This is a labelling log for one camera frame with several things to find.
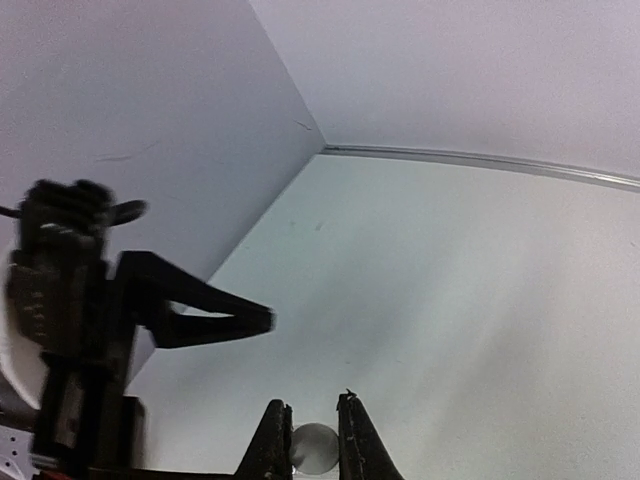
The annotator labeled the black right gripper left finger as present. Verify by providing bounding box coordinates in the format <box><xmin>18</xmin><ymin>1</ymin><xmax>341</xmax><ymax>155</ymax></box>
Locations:
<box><xmin>234</xmin><ymin>399</ymin><xmax>292</xmax><ymax>479</ymax></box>

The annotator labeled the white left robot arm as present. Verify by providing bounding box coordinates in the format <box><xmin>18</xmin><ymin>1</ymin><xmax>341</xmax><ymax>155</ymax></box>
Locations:
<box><xmin>1</xmin><ymin>180</ymin><xmax>275</xmax><ymax>479</ymax></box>

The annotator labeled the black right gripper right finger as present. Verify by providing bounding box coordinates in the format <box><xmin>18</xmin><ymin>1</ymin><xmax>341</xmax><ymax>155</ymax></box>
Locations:
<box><xmin>336</xmin><ymin>390</ymin><xmax>404</xmax><ymax>480</ymax></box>

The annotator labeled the white nail polish cap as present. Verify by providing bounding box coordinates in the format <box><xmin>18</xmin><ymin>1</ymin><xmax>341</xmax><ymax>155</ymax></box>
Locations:
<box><xmin>289</xmin><ymin>423</ymin><xmax>339</xmax><ymax>475</ymax></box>

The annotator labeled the aluminium back edge strip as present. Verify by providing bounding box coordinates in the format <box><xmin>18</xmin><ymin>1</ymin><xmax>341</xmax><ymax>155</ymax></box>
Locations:
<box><xmin>321</xmin><ymin>145</ymin><xmax>639</xmax><ymax>193</ymax></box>

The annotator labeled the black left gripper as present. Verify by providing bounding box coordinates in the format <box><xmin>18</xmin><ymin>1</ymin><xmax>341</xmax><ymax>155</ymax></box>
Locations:
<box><xmin>4</xmin><ymin>180</ymin><xmax>275</xmax><ymax>479</ymax></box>

